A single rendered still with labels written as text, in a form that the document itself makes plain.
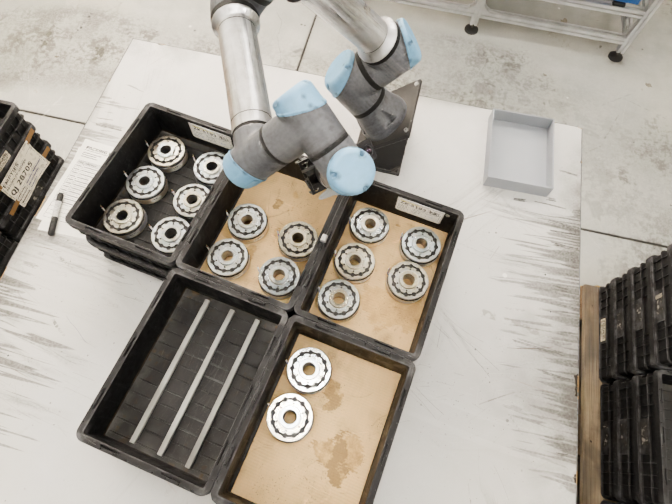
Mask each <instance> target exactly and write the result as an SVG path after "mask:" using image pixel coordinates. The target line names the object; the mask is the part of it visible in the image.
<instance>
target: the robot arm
mask: <svg viewBox="0 0 672 504"><path fill-rule="evenodd" d="M273 1H274V0H210V19H211V26H212V30H213V32H214V34H215V35H216V37H217V38H218V39H219V45H220V52H221V59H222V66H223V74H224V81H225V88H226V95H227V102H228V109H229V116H230V123H231V131H232V137H233V145H234V147H233V148H232V149H230V150H229V151H228V153H227V154H226V155H225V156H224V159H223V169H224V172H225V174H226V176H227V177H228V178H229V180H230V181H231V182H232V183H234V184H235V185H236V186H238V187H240V188H244V189H249V188H252V187H254V186H256V185H258V184H260V183H261V182H264V181H266V180H267V178H268V177H270V176H271V175H273V174H274V173H276V172H277V171H279V170H280V169H282V168H283V167H285V166H286V165H288V164H289V163H291V162H292V161H294V160H295V159H297V158H298V157H300V156H301V155H303V154H304V153H305V154H306V155H307V157H308V158H303V159H301V160H298V161H296V162H295V164H298V165H299V167H300V169H301V171H302V173H303V175H304V178H305V183H306V185H307V187H308V188H309V189H310V190H311V191H309V193H310V194H312V195H315V194H317V193H319V192H321V191H323V190H325V189H326V190H325V191H324V192H323V193H322V194H321V195H320V196H319V199H320V200H322V199H325V198H328V197H331V196H333V195H337V196H338V195H344V196H354V195H358V194H361V193H363V192H365V191H366V190H367V189H368V188H369V187H370V186H371V184H372V183H373V180H374V177H375V165H374V162H373V161H374V160H375V159H376V158H377V155H376V152H375V150H374V147H373V145H372V142H371V141H380V140H382V139H385V138H386V137H388V136H389V135H391V134H392V133H393V132H394V131H395V130H396V129H397V128H398V127H399V126H400V125H401V123H402V122H403V120H404V118H405V116H406V112H407V104H406V102H405V101H404V100H403V99H402V98H401V97H400V96H399V95H397V94H394V93H392V92H390V91H389V90H387V89H385V88H384V87H385V86H387V85H388V84H389V83H391V82H392V81H394V80H395V79H397V78H398V77H400V76H401V75H402V74H404V73H405V72H407V71H408V70H411V69H412V68H413V67H414V66H415V65H416V64H418V63H419V62H420V61H421V57H422V54H421V50H420V47H419V45H418V42H417V40H416V38H415V36H414V34H413V32H412V30H411V28H410V26H409V24H408V23H407V21H406V20H405V19H404V18H400V19H397V20H396V22H394V21H393V20H392V19H391V18H389V17H384V16H383V17H380V16H379V15H377V14H376V13H375V12H374V11H373V10H372V9H371V8H370V7H369V6H368V5H367V4H366V3H365V2H364V1H363V0H287V1H288V2H290V3H299V2H302V3H303V4H304V5H305V6H306V7H308V8H309V9H310V10H311V11H313V12H314V13H315V14H316V15H318V16H319V17H320V18H321V19H323V20H324V21H325V22H326V23H327V24H329V25H330V26H331V27H332V28H334V29H335V30H336V31H337V32H339V33H340V34H341V35H342V36H343V37H345V38H346V39H347V40H348V41H350V42H351V43H352V44H353V45H355V46H356V47H357V50H358V51H357V52H356V53H354V52H353V51H351V50H349V49H347V50H344V51H343V52H341V53H340V54H339V55H338V56H337V57H336V58H335V59H334V61H333V62H332V63H331V65H330V67H329V68H328V70H327V73H326V76H325V81H324V82H325V87H326V89H327V90H328V91H329V92H330V93H331V94H332V96H333V97H334V98H336V99H337V100H338V101H339V102H340V103H341V104H342V105H343V106H344V107H345V108H346V109H347V110H348V111H349V112H350V113H351V114H352V115H353V116H354V117H355V118H356V120H357V122H358V124H359V127H360V129H361V131H362V133H363V135H364V136H365V137H366V138H367V139H364V140H361V141H359V142H357V143H355V142H354V141H353V139H352V138H351V136H350V135H349V134H348V133H347V132H346V130H345V128H344V127H343V125H342V124H341V122H340V121H339V120H338V118H337V117H336V115H335V114H334V112H333V111H332V109H331V108H330V106H329V105H328V103H327V100H326V99H325V98H323V96H322V95H321V94H320V92H319V91H318V90H317V88H316V87H315V86H314V84H313V83H312V82H311V81H310V80H306V79H305V80H302V81H300V82H298V83H297V84H295V85H294V86H293V87H291V88H290V89H289V90H287V91H286V92H285V93H284V94H282V95H281V96H280V97H278V98H277V99H276V100H275V101H274V102H273V104H272V108H273V109H274V111H275V115H276V116H275V117H273V118H272V114H271V108H270V103H269V97H268V92H267V86H266V81H265V75H264V69H263V64H262V58H261V53H260V47H259V42H258V36H257V35H258V33H259V31H260V16H261V14H262V12H263V11H264V9H265V8H266V7H267V6H268V5H269V4H271V3H272V2H273ZM305 161H308V162H306V163H304V164H302V163H303V162H305ZM316 190H317V191H316Z"/></svg>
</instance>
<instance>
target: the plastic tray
mask: <svg viewBox="0 0 672 504"><path fill-rule="evenodd" d="M554 130H555V119H552V118H547V117H541V116H535V115H530V114H524V113H519V112H513V111H507V110H502V109H496V108H493V110H492V112H491V114H490V116H489V118H488V129H487V141H486V152H485V164H484V176H483V185H484V186H490V187H495V188H500V189H506V190H511V191H516V192H522V193H527V194H532V195H538V196H543V197H547V196H548V195H549V194H550V192H551V191H552V190H553V189H554Z"/></svg>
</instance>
